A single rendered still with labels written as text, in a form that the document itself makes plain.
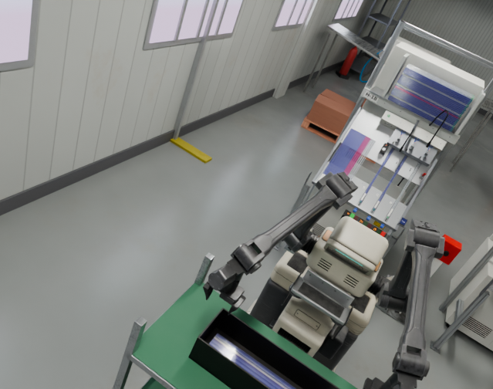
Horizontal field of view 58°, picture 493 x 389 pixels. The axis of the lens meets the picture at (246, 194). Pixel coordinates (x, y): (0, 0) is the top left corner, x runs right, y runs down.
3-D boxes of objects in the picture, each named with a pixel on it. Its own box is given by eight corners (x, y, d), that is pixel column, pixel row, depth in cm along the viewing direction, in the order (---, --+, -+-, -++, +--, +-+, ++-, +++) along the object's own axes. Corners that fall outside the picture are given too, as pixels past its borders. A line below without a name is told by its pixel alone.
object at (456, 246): (408, 328, 351) (467, 258, 309) (380, 310, 356) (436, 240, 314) (412, 310, 370) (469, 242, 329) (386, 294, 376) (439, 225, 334)
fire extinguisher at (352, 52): (337, 72, 899) (352, 39, 863) (349, 79, 892) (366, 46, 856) (332, 74, 875) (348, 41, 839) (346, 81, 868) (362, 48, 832)
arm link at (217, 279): (264, 263, 134) (246, 241, 136) (241, 279, 125) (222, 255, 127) (244, 282, 141) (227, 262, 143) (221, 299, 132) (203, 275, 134)
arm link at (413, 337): (440, 241, 142) (405, 233, 144) (446, 234, 137) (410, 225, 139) (426, 380, 122) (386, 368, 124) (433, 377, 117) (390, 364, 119)
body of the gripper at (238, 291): (234, 305, 140) (241, 289, 136) (207, 286, 143) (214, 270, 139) (243, 293, 146) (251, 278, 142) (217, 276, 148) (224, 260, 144)
